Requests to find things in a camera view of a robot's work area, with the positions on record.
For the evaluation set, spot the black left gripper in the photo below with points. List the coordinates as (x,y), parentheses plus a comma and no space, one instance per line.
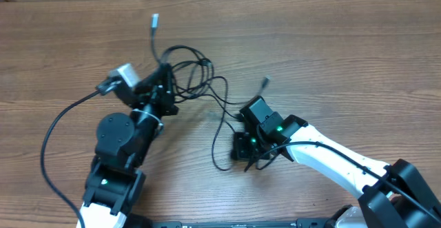
(160,98)

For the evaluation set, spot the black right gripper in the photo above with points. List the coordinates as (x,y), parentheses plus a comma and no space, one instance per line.
(242,153)

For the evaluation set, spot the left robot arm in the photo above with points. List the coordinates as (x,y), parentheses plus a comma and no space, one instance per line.
(115,181)

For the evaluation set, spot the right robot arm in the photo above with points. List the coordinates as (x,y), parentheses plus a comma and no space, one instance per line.
(388,195)

